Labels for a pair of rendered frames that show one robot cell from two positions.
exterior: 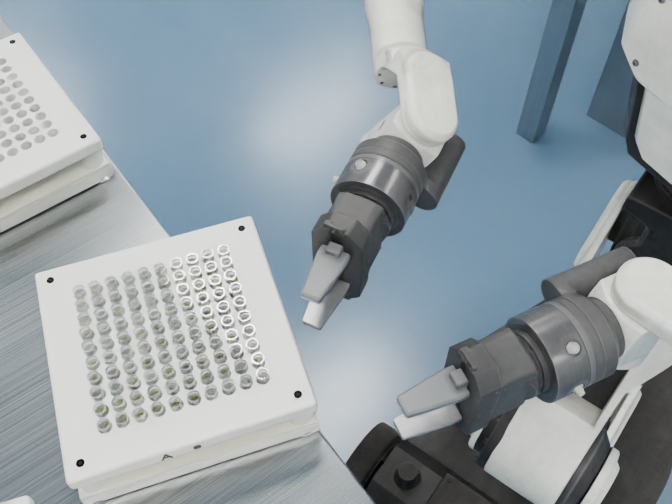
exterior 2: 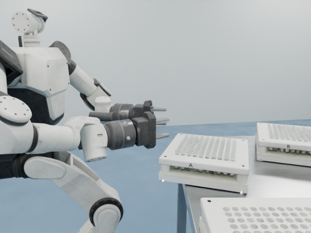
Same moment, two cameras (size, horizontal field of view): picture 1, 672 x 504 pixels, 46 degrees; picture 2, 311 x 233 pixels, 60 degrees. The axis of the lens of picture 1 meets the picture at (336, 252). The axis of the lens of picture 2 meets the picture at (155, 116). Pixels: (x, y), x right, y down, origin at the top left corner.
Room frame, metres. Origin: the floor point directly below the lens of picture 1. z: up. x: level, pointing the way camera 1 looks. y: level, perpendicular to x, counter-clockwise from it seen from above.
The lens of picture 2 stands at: (1.12, 0.51, 1.25)
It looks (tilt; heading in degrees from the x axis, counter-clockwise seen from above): 14 degrees down; 216
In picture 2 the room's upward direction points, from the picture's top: straight up
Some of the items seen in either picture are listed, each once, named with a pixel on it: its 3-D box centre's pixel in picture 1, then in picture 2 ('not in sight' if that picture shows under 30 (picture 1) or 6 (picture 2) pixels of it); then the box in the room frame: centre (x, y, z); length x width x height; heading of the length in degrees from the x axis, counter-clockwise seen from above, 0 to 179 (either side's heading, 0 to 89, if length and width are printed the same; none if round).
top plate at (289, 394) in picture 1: (170, 339); (207, 150); (0.38, 0.17, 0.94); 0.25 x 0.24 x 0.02; 19
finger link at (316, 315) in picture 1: (324, 303); (159, 137); (0.41, 0.01, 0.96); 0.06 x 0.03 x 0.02; 155
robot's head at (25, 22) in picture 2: not in sight; (29, 26); (0.59, -0.42, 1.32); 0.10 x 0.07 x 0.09; 33
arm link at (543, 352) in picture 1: (514, 369); (136, 114); (0.32, -0.17, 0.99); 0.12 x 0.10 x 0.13; 115
